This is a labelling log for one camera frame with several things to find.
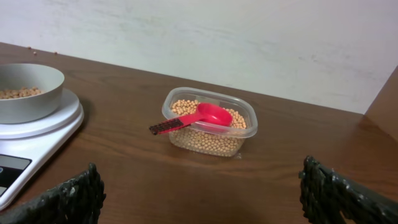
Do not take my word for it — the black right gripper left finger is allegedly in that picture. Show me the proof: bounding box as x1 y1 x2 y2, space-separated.
1 163 106 224

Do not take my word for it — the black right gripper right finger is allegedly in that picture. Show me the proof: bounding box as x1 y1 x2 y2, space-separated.
298 156 397 224

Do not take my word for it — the red plastic measuring scoop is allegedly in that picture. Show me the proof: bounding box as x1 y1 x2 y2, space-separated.
149 103 233 135

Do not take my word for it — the white digital kitchen scale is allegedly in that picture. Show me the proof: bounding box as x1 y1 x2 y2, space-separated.
1 89 84 210

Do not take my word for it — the white round bowl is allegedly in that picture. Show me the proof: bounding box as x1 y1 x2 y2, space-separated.
1 63 65 124

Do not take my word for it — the clear plastic container of soybeans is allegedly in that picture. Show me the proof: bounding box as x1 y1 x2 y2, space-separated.
162 87 258 157

